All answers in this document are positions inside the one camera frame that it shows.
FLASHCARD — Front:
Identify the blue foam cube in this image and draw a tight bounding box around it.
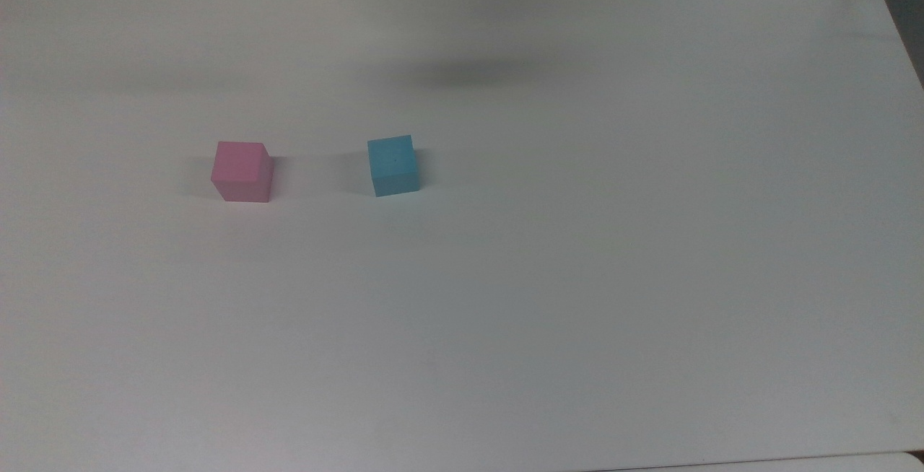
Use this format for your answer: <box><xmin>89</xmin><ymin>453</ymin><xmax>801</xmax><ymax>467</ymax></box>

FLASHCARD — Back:
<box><xmin>367</xmin><ymin>134</ymin><xmax>421</xmax><ymax>198</ymax></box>

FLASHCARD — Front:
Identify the pink foam cube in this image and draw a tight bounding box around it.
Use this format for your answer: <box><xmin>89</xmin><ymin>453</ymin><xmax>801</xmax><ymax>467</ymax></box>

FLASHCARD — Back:
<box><xmin>210</xmin><ymin>141</ymin><xmax>275</xmax><ymax>204</ymax></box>

